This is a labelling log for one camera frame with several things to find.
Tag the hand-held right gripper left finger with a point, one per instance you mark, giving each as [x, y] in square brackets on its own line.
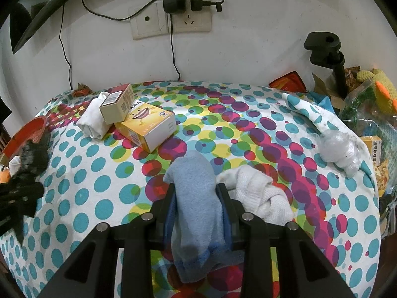
[161, 223]

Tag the black plug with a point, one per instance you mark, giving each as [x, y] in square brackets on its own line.
[197, 4]

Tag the red round tray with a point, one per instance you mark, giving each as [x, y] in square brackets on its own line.
[28, 130]

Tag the yellow medicine box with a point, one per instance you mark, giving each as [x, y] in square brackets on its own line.
[370, 149]
[145, 124]

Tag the brown snack packet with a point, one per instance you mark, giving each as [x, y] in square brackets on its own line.
[352, 77]

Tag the white single-hole wall plate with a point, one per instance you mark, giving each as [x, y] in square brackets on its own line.
[145, 21]

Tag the white sock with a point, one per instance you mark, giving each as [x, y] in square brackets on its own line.
[276, 208]
[245, 183]
[93, 124]

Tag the blue sock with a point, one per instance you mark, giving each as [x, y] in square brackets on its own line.
[195, 198]

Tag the red foil wrapper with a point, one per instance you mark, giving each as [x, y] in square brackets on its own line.
[82, 90]

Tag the polka dot tablecloth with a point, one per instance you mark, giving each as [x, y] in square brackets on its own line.
[93, 180]

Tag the red snack packet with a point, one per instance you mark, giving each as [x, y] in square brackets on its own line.
[287, 82]

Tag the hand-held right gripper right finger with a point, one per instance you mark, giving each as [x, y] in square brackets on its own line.
[228, 223]

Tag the red and tan small box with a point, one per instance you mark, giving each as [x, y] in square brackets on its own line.
[116, 108]

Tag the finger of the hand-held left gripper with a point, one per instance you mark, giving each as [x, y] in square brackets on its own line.
[18, 195]
[11, 223]

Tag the yellow crocheted toy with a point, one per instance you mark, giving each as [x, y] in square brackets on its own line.
[384, 80]

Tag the orange toy fish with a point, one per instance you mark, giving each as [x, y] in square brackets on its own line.
[3, 175]

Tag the cardboard piece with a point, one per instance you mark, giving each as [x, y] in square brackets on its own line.
[322, 87]

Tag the white power wall socket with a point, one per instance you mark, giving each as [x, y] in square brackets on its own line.
[192, 21]

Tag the clear bag of goods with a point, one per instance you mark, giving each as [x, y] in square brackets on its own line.
[366, 111]

